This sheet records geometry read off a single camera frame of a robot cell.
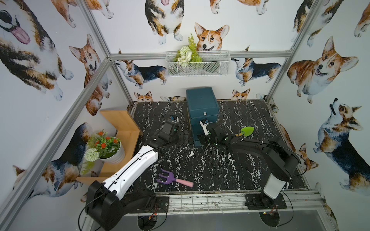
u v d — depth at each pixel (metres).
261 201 0.67
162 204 0.73
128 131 0.95
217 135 0.70
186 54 0.79
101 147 0.71
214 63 0.93
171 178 0.83
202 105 0.90
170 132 0.59
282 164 0.47
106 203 0.38
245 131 1.04
